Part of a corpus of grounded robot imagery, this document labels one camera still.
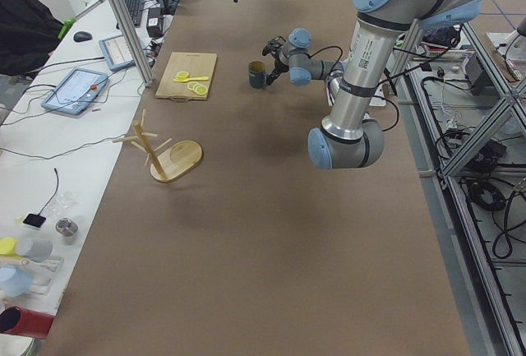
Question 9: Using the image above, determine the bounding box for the blue mug yellow inside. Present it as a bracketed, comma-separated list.
[248, 61, 267, 89]

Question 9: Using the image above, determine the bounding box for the wooden cup storage rack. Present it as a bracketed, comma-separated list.
[112, 109, 203, 183]

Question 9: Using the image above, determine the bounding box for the grey plastic cup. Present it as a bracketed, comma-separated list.
[15, 238, 53, 262]

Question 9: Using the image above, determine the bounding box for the yellow plastic cup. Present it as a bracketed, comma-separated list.
[0, 237, 19, 257]

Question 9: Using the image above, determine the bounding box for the light blue plastic cup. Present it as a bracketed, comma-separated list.
[0, 265, 33, 297]

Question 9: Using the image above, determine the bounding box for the yellow plastic knife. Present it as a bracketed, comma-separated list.
[173, 76, 210, 83]

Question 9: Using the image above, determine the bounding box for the bamboo cutting board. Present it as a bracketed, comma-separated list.
[155, 52, 218, 101]

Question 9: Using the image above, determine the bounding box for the black power adapter box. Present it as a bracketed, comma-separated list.
[146, 7, 164, 39]

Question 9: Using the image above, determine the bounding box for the black keyboard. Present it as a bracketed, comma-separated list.
[123, 0, 145, 27]

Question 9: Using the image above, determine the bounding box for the far teach pendant tablet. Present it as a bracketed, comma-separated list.
[99, 35, 136, 72]

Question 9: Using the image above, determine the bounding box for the teach pendant tablet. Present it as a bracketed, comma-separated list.
[99, 35, 136, 72]
[41, 67, 108, 116]

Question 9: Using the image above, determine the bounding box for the black computer mouse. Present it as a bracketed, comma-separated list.
[73, 31, 93, 43]

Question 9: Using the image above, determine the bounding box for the near teach pendant tablet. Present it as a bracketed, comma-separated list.
[41, 67, 108, 116]

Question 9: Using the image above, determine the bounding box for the crumpled clear plastic bag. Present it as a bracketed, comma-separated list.
[44, 191, 78, 219]

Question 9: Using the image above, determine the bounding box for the small metal cylinder weight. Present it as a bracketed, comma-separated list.
[55, 218, 79, 246]

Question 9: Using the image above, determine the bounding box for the small black square pad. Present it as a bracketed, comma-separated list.
[22, 213, 46, 229]

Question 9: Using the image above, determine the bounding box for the clear plastic tray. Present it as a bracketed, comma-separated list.
[20, 256, 64, 296]

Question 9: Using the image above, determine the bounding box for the red cylindrical tube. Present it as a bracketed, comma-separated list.
[1, 307, 54, 340]

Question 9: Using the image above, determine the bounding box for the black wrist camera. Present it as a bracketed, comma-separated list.
[261, 35, 286, 58]

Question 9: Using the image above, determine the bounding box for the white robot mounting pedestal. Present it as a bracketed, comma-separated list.
[325, 70, 387, 107]

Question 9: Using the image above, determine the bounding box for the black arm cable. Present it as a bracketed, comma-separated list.
[275, 35, 402, 133]

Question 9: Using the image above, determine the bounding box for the aluminium frame post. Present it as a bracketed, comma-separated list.
[108, 0, 154, 87]

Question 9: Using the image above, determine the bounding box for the aluminium side frame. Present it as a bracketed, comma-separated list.
[388, 16, 525, 355]

